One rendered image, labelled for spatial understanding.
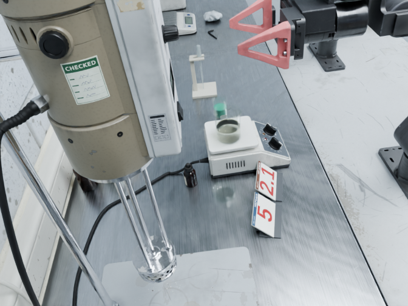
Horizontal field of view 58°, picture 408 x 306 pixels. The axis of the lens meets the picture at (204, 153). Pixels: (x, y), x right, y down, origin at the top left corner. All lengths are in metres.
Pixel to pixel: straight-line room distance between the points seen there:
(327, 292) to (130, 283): 0.37
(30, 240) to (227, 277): 0.39
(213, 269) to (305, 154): 0.40
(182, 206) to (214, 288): 0.23
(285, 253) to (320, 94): 0.58
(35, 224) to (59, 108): 0.49
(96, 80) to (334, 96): 0.94
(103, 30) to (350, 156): 0.78
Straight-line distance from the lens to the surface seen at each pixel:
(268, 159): 0.90
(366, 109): 1.16
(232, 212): 0.84
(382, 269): 0.80
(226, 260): 0.76
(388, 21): 0.64
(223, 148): 0.86
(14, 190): 0.85
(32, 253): 0.80
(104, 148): 0.37
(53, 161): 0.94
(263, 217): 0.80
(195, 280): 0.74
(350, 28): 0.63
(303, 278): 0.76
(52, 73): 0.33
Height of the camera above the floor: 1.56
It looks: 42 degrees down
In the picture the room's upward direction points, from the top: 8 degrees counter-clockwise
